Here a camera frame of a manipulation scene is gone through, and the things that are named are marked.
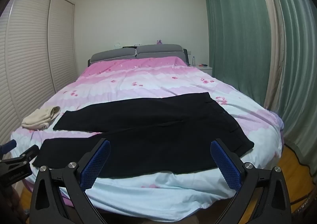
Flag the beige folded garment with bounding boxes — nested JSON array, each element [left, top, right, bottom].
[[21, 106, 61, 130]]

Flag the white louvered wardrobe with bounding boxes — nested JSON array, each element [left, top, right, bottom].
[[0, 0, 75, 145]]

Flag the green curtain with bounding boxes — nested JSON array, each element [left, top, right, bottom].
[[265, 0, 317, 164], [202, 0, 273, 112]]

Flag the white nightstand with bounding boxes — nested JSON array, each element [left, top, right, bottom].
[[196, 65, 213, 75]]

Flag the pink floral duvet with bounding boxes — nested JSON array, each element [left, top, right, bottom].
[[10, 56, 285, 217]]

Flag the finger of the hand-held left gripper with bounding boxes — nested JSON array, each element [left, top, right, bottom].
[[0, 145, 40, 165], [0, 139, 17, 157]]

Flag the grey padded headboard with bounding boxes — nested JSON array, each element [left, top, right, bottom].
[[88, 44, 190, 67]]

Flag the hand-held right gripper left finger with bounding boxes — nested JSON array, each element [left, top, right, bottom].
[[30, 137, 111, 224]]

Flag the black pants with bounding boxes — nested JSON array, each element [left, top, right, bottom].
[[32, 92, 255, 178]]

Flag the beige curtain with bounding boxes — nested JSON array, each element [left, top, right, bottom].
[[253, 0, 289, 117]]

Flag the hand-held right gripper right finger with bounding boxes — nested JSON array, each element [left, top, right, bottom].
[[210, 139, 293, 224]]

